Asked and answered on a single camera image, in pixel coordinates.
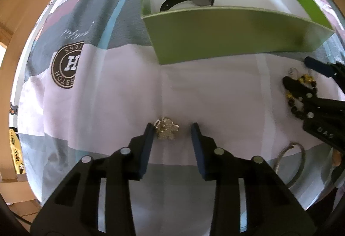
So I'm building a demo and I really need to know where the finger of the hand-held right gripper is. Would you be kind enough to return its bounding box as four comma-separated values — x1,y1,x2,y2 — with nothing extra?
282,76,345,123
304,56,345,81

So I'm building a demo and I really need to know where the silver flower brooch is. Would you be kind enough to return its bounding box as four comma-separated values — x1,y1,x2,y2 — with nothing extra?
154,117,181,141

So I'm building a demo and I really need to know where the yellow object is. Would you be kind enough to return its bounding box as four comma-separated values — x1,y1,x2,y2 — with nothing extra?
9,128,25,175

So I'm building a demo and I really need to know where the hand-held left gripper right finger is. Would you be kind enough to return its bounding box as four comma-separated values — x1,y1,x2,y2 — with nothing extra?
190,122,318,236

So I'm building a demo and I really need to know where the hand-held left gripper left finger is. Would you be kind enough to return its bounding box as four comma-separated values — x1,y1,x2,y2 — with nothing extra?
30,122,156,236

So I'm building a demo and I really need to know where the patchwork printed bedsheet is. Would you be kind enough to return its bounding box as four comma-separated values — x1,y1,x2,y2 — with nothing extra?
16,0,345,234

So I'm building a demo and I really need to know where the silver bangle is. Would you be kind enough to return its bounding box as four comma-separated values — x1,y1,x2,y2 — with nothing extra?
273,142,307,189

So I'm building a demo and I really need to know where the black and gold beaded bracelet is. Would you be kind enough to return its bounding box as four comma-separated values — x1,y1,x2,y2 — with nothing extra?
286,74,319,119

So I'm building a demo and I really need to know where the green cardboard box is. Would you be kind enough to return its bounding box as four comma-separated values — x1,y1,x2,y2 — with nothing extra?
141,0,336,66

